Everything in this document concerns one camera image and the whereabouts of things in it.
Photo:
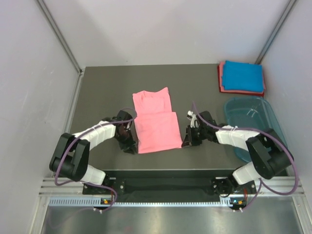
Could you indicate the pink t-shirt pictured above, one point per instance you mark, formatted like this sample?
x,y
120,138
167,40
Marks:
x,y
156,124

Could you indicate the aluminium frame rail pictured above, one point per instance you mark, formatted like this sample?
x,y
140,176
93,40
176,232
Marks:
x,y
281,184

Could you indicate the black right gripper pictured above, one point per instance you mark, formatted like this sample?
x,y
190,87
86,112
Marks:
x,y
189,140

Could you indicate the teal transparent plastic bin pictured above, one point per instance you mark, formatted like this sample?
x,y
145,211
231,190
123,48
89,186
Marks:
x,y
252,112

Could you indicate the grey slotted cable duct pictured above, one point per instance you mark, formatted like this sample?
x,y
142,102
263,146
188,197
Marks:
x,y
103,203

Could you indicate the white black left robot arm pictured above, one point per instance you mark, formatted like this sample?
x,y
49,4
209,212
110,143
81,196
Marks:
x,y
71,155

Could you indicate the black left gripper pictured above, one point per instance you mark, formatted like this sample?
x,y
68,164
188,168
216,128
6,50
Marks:
x,y
130,144

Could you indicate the folded blue t-shirt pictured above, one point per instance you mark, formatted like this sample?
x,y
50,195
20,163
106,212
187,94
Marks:
x,y
242,76

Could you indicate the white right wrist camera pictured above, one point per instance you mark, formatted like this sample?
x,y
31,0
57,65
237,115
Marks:
x,y
193,119

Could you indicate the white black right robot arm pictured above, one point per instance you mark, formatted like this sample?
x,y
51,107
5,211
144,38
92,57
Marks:
x,y
269,155

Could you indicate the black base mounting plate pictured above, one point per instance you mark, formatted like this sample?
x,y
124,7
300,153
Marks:
x,y
211,182

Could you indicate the folded dark red t-shirt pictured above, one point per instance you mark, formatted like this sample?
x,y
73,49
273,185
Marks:
x,y
243,93

